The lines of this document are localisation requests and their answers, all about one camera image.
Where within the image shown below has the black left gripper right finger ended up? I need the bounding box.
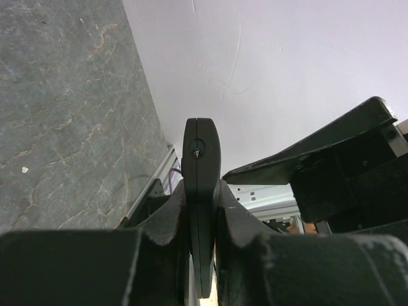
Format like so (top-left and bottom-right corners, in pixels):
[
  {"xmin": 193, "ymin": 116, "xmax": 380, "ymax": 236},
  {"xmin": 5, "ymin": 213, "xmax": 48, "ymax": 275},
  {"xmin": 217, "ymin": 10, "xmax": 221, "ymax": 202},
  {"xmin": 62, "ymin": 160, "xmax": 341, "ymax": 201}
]
[{"xmin": 216, "ymin": 182, "xmax": 407, "ymax": 305}]

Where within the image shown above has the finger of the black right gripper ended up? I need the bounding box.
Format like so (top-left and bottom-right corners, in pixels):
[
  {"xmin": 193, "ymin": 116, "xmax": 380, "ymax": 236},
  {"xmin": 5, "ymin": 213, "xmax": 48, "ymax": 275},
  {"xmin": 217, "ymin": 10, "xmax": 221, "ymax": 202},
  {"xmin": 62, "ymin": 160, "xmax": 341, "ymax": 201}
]
[{"xmin": 222, "ymin": 96, "xmax": 397, "ymax": 185}]

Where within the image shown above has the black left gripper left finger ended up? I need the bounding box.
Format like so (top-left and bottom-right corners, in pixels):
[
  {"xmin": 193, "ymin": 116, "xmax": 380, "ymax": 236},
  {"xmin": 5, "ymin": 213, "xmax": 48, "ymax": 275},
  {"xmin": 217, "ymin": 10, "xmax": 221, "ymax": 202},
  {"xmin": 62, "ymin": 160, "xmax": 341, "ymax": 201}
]
[{"xmin": 1, "ymin": 184, "xmax": 189, "ymax": 305}]

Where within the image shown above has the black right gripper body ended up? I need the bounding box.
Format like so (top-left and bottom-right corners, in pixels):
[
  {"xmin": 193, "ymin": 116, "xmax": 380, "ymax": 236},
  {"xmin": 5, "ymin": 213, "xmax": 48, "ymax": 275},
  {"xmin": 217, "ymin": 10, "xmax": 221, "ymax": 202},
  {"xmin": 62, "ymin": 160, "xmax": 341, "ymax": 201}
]
[{"xmin": 290, "ymin": 125, "xmax": 407, "ymax": 234}]

